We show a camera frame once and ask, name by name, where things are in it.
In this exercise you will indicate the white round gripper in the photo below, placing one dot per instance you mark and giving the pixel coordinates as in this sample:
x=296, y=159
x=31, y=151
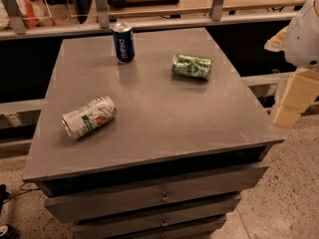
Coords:
x=304, y=40

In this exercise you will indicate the green soda can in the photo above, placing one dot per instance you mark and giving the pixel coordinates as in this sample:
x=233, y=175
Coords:
x=191, y=66

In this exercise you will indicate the blue pepsi can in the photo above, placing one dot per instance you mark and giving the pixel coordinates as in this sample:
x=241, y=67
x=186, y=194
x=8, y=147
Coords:
x=124, y=41

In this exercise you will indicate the white 7up can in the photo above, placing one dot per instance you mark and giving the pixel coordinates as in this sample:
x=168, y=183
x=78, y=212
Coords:
x=89, y=117

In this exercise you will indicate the grey drawer cabinet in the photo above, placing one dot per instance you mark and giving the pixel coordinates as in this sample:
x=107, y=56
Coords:
x=201, y=142

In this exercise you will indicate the top drawer metal knob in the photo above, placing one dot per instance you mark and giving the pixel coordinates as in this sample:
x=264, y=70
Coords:
x=164, y=197

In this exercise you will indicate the drawer metal knob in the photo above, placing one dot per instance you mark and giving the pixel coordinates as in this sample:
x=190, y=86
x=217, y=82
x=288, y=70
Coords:
x=164, y=223
x=164, y=197

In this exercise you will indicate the orange white bag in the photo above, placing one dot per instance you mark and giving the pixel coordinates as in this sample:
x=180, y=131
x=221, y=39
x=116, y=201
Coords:
x=34, y=15

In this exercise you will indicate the right metal rail bracket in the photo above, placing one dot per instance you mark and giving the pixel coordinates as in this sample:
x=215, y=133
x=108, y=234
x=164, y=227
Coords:
x=215, y=12

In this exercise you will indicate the metal rail bracket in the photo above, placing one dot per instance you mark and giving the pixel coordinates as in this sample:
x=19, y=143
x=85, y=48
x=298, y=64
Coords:
x=103, y=14
x=15, y=16
x=215, y=12

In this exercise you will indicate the middle metal rail bracket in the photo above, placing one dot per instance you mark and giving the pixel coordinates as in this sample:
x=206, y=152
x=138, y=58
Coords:
x=103, y=14

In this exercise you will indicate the left metal rail bracket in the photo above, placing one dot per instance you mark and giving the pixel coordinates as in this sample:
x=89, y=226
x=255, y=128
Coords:
x=15, y=16

